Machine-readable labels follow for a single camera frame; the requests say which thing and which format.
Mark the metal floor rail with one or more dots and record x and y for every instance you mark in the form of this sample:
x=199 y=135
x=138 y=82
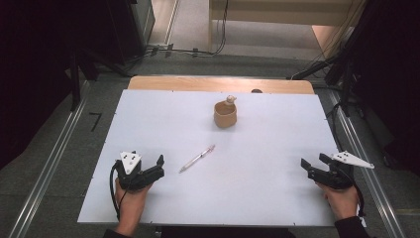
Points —
x=49 y=168
x=369 y=178

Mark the white table cover board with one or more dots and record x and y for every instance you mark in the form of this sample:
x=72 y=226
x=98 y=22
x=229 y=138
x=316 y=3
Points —
x=214 y=185

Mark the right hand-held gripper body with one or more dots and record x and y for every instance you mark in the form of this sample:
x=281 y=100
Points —
x=335 y=173

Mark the white pen with pink end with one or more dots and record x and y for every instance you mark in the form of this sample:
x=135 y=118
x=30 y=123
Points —
x=197 y=158

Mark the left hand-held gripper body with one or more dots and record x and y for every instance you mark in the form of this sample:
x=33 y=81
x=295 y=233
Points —
x=129 y=167

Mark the person's left hand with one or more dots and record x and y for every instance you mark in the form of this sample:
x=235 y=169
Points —
x=132 y=206

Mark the grey cabinet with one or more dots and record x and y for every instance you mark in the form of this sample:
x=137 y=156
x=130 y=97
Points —
x=143 y=21

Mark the person's right hand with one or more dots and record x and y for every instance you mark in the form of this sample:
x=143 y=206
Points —
x=341 y=201

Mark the black tripod stand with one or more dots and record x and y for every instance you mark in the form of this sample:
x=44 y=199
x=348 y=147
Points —
x=343 y=66

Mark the beige cup with duck figure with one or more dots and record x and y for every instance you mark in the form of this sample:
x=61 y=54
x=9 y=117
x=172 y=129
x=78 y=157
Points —
x=225 y=115

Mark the small dark round object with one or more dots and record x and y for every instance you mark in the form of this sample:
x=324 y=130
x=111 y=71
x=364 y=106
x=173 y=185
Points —
x=256 y=91

